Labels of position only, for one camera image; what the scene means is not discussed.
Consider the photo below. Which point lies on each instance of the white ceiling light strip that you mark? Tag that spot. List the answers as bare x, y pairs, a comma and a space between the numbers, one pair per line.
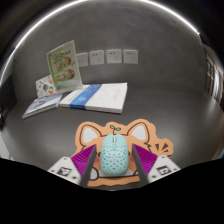
40, 27

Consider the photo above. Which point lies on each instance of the green upright sign stand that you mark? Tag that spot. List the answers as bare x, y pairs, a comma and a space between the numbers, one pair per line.
64, 66

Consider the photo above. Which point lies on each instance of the white book with blue stripe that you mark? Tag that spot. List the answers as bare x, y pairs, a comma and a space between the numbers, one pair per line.
106, 96

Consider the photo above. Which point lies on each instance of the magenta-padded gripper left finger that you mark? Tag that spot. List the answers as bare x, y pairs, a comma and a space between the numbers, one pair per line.
66, 168

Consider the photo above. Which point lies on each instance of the small white illustrated card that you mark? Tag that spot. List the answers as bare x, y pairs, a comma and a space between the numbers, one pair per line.
45, 87

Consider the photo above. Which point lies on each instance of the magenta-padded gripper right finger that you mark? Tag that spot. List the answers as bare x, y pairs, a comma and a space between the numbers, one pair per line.
160, 166

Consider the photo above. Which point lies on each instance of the white wall socket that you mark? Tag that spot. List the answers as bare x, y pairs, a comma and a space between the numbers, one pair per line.
83, 60
114, 56
130, 56
97, 57

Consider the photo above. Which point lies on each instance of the grey thin booklet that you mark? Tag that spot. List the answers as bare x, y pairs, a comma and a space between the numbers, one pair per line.
41, 105

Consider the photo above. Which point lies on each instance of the mint green perforated computer mouse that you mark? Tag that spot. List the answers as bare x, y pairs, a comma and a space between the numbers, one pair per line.
114, 156

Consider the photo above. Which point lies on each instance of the orange fox-shaped mouse pad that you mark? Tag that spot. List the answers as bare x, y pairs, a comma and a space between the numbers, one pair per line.
90, 133

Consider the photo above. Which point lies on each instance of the dark shelf unit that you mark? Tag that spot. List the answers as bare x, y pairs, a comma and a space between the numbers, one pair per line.
213, 75

